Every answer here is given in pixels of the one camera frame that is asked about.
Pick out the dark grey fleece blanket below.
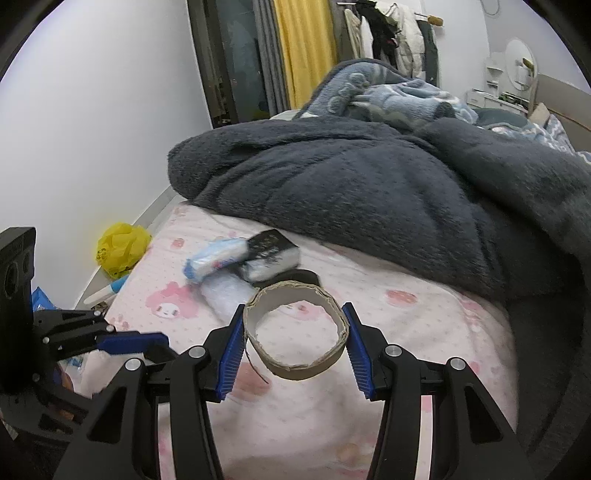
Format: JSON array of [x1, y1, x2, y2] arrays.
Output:
[[167, 117, 591, 467]]

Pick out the grey curtain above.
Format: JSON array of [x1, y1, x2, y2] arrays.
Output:
[[325, 0, 352, 63], [252, 0, 291, 116]]

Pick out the grey hanging pants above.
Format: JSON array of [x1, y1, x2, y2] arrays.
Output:
[[418, 18, 439, 88]]

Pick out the dark teal pillow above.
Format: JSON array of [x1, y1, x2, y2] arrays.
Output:
[[475, 108, 527, 129]]

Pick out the clear bubble wrap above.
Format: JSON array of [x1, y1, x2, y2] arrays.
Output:
[[201, 272, 257, 319]]

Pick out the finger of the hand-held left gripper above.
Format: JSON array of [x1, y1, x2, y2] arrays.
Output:
[[44, 339, 180, 370], [34, 308, 169, 356]]

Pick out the clothes on hanging rail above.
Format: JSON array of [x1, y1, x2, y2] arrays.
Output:
[[337, 0, 444, 26]]

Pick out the black plastic piece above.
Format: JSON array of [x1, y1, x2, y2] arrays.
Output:
[[276, 271, 322, 289]]

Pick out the yellow curtain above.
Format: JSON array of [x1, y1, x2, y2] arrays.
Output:
[[272, 0, 338, 109]]

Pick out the blue fleece bear blanket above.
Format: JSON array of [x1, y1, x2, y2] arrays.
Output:
[[295, 59, 478, 132]]

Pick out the glass balcony door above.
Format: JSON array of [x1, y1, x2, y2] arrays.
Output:
[[187, 0, 273, 130]]

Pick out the grey fleece clothing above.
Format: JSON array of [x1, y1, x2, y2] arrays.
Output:
[[0, 438, 70, 480]]

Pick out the black hanging garment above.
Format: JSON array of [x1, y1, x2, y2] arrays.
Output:
[[358, 0, 400, 63]]

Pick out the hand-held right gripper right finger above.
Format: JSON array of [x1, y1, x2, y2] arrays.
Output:
[[342, 302, 536, 480]]

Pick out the blue and white toy grabber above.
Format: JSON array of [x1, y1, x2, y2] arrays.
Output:
[[85, 279, 127, 306]]

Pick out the short cardboard tape roll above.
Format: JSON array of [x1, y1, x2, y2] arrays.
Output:
[[243, 281, 350, 381]]

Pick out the pink printed blanket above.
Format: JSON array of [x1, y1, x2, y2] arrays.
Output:
[[60, 203, 518, 480]]

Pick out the round mirror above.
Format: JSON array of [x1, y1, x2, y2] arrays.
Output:
[[505, 38, 539, 92]]

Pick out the white dressing table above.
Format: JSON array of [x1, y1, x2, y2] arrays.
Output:
[[466, 89, 529, 112]]

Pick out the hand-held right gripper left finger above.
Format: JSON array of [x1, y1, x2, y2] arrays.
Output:
[[54, 304, 245, 480]]

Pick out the yellow plastic bag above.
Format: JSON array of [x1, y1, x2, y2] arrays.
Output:
[[95, 222, 153, 281]]

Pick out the grey upholstered headboard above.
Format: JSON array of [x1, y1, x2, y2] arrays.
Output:
[[531, 74, 591, 153]]

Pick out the white corner shelf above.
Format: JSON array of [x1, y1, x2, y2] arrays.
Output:
[[485, 53, 506, 88]]

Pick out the beige hanging coat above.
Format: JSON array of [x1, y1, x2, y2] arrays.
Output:
[[344, 8, 374, 60]]

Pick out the blue snack packet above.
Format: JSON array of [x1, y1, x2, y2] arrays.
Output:
[[31, 286, 58, 311]]

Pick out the black box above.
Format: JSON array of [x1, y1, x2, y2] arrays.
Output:
[[240, 229, 301, 283]]

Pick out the blue tissue packet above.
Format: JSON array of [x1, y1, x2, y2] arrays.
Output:
[[182, 237, 252, 283]]

